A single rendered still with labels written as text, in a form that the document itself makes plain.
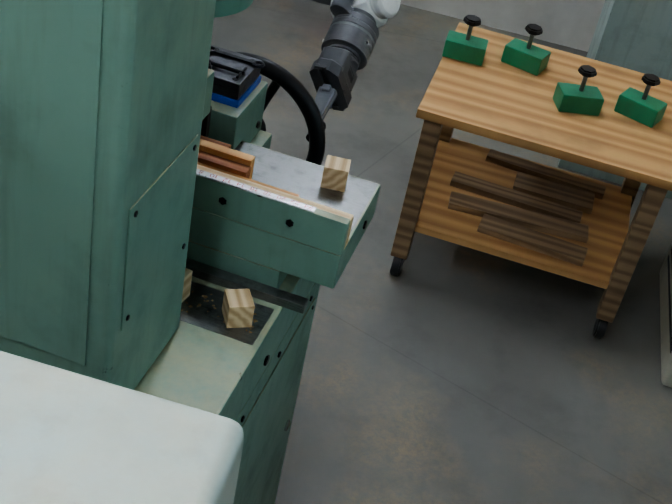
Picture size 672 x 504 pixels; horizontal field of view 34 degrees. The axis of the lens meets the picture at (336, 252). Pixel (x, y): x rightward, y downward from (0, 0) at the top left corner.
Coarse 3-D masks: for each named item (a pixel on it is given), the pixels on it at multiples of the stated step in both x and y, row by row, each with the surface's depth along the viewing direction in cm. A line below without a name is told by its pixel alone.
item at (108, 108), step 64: (0, 0) 105; (64, 0) 103; (128, 0) 101; (192, 0) 115; (0, 64) 109; (64, 64) 107; (128, 64) 105; (192, 64) 122; (0, 128) 113; (64, 128) 111; (128, 128) 110; (192, 128) 129; (0, 192) 118; (64, 192) 115; (128, 192) 115; (192, 192) 137; (0, 256) 123; (64, 256) 120; (128, 256) 121; (0, 320) 129; (64, 320) 125; (128, 320) 128; (128, 384) 137
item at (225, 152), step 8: (200, 144) 160; (208, 144) 161; (216, 144) 161; (208, 152) 160; (216, 152) 160; (224, 152) 160; (232, 152) 160; (240, 152) 160; (232, 160) 160; (240, 160) 160; (248, 160) 159
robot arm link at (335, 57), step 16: (336, 32) 197; (352, 32) 197; (368, 32) 198; (336, 48) 195; (352, 48) 197; (368, 48) 198; (320, 64) 192; (336, 64) 192; (352, 64) 197; (320, 80) 195; (336, 80) 193; (352, 80) 199
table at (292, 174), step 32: (256, 160) 170; (288, 160) 171; (320, 192) 166; (352, 192) 167; (192, 224) 159; (224, 224) 157; (352, 224) 160; (256, 256) 158; (288, 256) 157; (320, 256) 155
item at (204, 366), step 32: (192, 288) 158; (224, 288) 160; (288, 288) 162; (192, 320) 153; (256, 320) 155; (288, 320) 166; (192, 352) 148; (224, 352) 149; (256, 352) 150; (160, 384) 142; (192, 384) 143; (224, 384) 144; (224, 416) 143
